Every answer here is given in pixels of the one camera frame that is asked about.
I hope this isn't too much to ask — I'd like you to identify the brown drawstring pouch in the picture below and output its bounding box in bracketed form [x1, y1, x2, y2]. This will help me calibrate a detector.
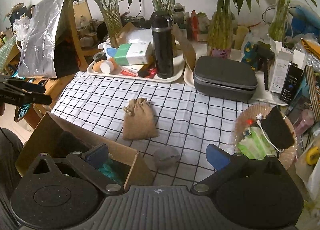
[123, 98, 158, 141]

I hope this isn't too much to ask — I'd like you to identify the grey zip case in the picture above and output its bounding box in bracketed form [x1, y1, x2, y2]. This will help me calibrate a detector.
[193, 56, 258, 101]

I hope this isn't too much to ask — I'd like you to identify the small black tripod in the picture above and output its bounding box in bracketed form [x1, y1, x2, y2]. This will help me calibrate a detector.
[254, 41, 275, 91]

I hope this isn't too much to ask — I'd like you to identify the black pouch on plate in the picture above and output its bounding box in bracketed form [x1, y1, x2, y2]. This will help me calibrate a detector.
[261, 107, 295, 149]

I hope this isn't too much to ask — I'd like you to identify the green wet wipes pack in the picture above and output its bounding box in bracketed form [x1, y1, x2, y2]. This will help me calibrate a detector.
[237, 127, 277, 160]

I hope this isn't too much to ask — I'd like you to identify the green white tissue box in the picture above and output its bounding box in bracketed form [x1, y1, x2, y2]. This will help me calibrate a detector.
[114, 42, 153, 66]

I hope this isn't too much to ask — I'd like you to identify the white product box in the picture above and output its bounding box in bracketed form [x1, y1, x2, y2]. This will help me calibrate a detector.
[269, 41, 293, 94]

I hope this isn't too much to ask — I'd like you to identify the checked tablecloth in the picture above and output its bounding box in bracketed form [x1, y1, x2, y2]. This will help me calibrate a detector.
[52, 72, 255, 186]

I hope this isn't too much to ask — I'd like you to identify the black product box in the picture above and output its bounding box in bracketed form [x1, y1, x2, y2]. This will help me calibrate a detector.
[280, 49, 306, 104]

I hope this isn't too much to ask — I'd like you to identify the yellow tape measure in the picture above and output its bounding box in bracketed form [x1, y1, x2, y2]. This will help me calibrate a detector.
[306, 146, 319, 166]

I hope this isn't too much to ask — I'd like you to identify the white cap bottle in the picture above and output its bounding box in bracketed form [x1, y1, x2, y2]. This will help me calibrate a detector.
[100, 58, 118, 74]

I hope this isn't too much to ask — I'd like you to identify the glass vase with bamboo middle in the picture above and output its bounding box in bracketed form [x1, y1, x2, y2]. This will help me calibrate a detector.
[152, 0, 175, 17]

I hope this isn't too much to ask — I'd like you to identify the glass vase with bamboo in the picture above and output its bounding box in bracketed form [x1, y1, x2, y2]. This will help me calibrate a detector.
[207, 0, 233, 59]
[152, 0, 175, 17]
[95, 0, 123, 48]

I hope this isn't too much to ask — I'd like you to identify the glass vase with bamboo left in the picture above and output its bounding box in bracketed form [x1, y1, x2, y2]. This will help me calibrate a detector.
[95, 0, 123, 48]

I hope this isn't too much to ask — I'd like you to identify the red white flat box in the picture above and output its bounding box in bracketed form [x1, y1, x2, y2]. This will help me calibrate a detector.
[120, 64, 154, 78]

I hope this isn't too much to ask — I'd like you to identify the wooden side table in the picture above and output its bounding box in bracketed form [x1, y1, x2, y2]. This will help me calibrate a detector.
[14, 74, 75, 129]

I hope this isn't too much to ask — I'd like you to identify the silver foil bag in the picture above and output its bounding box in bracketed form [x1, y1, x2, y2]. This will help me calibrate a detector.
[17, 0, 64, 78]

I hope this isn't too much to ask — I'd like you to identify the glass vase with bamboo right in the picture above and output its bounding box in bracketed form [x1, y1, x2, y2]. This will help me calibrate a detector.
[207, 0, 233, 59]

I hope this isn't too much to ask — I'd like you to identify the black thermos bottle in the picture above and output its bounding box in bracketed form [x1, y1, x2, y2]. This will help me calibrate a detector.
[150, 11, 174, 79]

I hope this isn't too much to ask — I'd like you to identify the white tray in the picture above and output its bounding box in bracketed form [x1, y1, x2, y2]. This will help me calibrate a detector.
[86, 53, 186, 84]

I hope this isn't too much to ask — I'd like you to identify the cardboard box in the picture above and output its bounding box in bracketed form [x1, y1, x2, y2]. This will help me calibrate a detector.
[15, 113, 153, 190]

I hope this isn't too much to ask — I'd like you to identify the teal mesh bath sponge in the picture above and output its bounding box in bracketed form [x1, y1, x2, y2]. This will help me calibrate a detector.
[98, 158, 124, 185]

